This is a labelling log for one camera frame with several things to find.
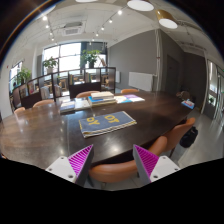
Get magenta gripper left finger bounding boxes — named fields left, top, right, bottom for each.
left=46, top=145, right=94, bottom=186

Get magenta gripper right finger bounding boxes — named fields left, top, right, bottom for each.
left=133, top=145, right=180, bottom=185

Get blue towel with yellow letters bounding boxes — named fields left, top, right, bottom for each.
left=79, top=111, right=137, bottom=138

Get orange chair front centre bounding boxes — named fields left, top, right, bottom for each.
left=89, top=136, right=167, bottom=183

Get orange chair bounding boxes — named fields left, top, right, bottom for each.
left=14, top=107, right=25, bottom=114
left=121, top=89, right=139, bottom=94
left=76, top=91, right=100, bottom=98
left=164, top=118, right=195, bottom=154
left=89, top=136, right=167, bottom=183
left=33, top=99, right=54, bottom=108

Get orange chair front right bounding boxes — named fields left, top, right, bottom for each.
left=164, top=118, right=195, bottom=154

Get black bag on floor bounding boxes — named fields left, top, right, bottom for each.
left=180, top=126, right=198, bottom=148

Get stack of books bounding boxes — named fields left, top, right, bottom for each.
left=88, top=91, right=116, bottom=106

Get orange chair far left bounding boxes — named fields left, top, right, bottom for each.
left=33, top=99, right=54, bottom=108

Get orange chair far centre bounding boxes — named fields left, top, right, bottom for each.
left=76, top=91, right=100, bottom=98

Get purple and blue papers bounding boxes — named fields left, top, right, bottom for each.
left=115, top=94, right=143, bottom=104

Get blue item on table edge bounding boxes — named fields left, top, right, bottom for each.
left=181, top=99, right=195, bottom=109

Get orange chair leftmost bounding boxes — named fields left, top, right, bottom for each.
left=14, top=107, right=25, bottom=114

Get orange chair far right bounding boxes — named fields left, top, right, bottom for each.
left=121, top=89, right=139, bottom=94

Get dark shelf divider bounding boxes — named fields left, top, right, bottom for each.
left=10, top=67, right=116, bottom=109

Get white radiator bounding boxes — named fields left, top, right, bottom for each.
left=129, top=72, right=153, bottom=91

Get potted plant far left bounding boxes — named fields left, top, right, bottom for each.
left=16, top=68, right=31, bottom=85

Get potted plant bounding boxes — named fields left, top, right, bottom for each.
left=16, top=68, right=31, bottom=85
left=80, top=50, right=100, bottom=68
left=43, top=57, right=58, bottom=74

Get potted plant centre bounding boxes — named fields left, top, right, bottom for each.
left=80, top=50, right=100, bottom=68

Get ceiling air conditioner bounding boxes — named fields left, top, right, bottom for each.
left=62, top=22, right=83, bottom=36

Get gold round ceiling lamp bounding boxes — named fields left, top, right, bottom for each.
left=156, top=9, right=178, bottom=29

